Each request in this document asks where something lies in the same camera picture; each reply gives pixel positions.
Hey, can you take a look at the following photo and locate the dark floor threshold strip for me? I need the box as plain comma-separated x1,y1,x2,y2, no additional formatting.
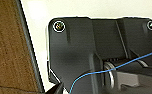
14,0,46,94

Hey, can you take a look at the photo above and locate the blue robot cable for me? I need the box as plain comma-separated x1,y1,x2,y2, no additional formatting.
67,47,152,94

